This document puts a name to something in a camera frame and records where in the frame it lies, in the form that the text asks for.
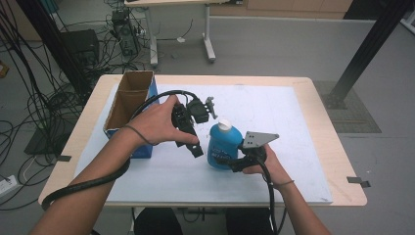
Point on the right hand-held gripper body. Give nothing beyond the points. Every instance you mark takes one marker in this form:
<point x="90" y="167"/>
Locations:
<point x="257" y="140"/>

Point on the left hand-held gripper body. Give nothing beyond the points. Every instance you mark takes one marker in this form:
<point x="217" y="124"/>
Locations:
<point x="197" y="111"/>

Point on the blue plastic bottle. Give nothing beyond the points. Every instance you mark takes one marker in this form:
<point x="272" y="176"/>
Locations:
<point x="223" y="143"/>

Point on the blue cardboard box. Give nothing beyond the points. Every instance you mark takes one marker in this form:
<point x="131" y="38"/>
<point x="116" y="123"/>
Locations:
<point x="130" y="98"/>

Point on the person's left hand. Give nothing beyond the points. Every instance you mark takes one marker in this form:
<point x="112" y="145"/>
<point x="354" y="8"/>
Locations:
<point x="155" y="125"/>

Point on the person's right hand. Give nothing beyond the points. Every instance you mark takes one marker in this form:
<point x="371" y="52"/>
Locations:
<point x="272" y="168"/>

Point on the white table mat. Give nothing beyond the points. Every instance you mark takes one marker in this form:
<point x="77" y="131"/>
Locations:
<point x="267" y="114"/>

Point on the dark wrist band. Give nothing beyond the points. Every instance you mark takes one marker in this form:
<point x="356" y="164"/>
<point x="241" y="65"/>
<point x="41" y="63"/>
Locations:
<point x="137" y="132"/>
<point x="284" y="184"/>

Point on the person's right leg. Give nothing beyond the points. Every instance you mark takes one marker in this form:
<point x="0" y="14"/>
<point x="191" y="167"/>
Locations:
<point x="249" y="223"/>

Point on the person's leg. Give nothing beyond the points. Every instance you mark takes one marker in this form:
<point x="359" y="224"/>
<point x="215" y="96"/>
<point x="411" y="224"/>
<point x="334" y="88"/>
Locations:
<point x="249" y="223"/>
<point x="158" y="223"/>

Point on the white plug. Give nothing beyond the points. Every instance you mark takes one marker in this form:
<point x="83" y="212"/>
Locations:
<point x="180" y="39"/>

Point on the white-legged desk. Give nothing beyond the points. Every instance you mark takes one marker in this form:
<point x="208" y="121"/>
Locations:
<point x="207" y="36"/>

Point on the person's left leg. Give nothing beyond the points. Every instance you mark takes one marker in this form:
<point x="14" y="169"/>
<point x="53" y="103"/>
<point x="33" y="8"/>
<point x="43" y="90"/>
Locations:
<point x="158" y="223"/>

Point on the black computer tower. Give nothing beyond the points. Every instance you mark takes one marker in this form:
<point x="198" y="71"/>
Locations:
<point x="125" y="32"/>

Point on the black tape piece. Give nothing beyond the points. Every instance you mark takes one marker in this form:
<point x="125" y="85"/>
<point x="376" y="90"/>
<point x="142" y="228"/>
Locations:
<point x="357" y="180"/>
<point x="64" y="158"/>

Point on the black box case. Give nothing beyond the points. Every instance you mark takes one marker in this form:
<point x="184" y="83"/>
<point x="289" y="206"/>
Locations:
<point x="80" y="45"/>

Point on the black metal stand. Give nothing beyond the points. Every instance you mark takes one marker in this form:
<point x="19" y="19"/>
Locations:
<point x="58" y="52"/>

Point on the white power strip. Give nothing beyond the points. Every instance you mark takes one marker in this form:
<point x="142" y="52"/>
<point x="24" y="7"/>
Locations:
<point x="7" y="186"/>

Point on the black stand base plate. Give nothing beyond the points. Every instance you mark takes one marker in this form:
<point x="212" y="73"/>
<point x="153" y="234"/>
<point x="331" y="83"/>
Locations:
<point x="40" y="143"/>

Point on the black metal post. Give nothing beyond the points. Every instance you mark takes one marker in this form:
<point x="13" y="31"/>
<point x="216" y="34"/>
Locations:
<point x="368" y="49"/>

